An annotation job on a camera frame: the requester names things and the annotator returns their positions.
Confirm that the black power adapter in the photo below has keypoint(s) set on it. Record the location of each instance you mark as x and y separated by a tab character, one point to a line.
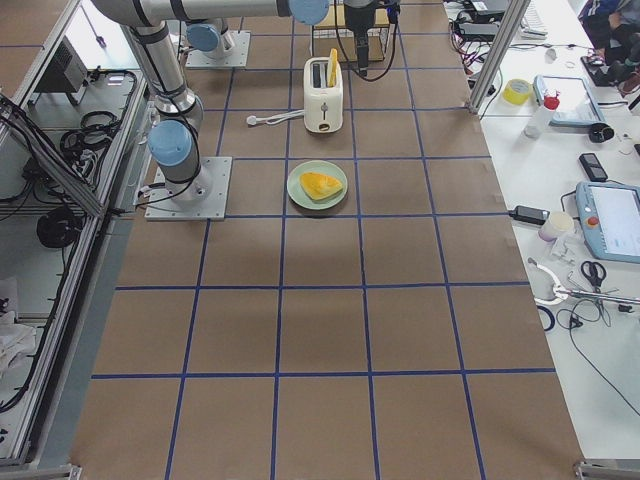
529	215

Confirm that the wire basket with wooden shelf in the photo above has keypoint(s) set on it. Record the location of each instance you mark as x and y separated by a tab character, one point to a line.
323	35

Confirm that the white cup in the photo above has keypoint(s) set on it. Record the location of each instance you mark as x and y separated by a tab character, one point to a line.
556	224

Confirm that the blue teach pendant near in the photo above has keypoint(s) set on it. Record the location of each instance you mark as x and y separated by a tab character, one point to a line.
609	218

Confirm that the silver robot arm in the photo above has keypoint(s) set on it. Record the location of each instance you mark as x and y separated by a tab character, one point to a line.
144	25
212	38

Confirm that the seated person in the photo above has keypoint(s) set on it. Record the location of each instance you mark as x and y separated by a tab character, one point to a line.
613	29

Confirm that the light green plate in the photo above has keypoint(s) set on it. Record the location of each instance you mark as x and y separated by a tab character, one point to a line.
298	196

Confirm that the triangular golden bread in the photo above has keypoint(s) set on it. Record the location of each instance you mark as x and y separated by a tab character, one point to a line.
318	186

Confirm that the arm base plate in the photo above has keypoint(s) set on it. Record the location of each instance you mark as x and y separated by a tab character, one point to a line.
205	198
237	59

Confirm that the black scissors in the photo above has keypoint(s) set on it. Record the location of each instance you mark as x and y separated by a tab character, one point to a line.
594	272

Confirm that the yellow tape roll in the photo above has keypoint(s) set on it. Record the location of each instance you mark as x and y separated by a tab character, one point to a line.
517	91

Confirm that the white two-slot toaster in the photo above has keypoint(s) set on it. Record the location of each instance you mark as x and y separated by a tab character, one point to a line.
323	106

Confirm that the black remote device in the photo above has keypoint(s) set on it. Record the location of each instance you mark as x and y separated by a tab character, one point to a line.
592	167

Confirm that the clear bottle red cap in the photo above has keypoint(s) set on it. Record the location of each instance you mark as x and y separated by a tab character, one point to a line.
542	117

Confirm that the white plastic bracket tool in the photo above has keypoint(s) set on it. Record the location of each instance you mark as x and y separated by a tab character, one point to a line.
556	291

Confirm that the bread slice in toaster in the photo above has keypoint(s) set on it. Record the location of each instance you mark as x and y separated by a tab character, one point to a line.
332	67

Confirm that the black tape roll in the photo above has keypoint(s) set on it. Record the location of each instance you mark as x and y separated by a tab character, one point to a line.
600	132

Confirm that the crumpled white cloth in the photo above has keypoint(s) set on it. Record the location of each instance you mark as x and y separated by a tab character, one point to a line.
17	340

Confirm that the blue teach pendant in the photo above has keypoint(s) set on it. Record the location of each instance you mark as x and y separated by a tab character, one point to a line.
609	218
577	108

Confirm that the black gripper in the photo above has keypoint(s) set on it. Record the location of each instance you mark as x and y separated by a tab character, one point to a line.
358	17

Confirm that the aluminium frame post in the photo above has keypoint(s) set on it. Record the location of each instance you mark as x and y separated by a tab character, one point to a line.
509	25

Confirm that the grey electronics box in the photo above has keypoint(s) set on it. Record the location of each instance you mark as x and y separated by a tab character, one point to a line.
66	74

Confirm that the blue teach pendant far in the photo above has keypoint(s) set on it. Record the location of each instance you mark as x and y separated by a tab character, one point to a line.
577	108

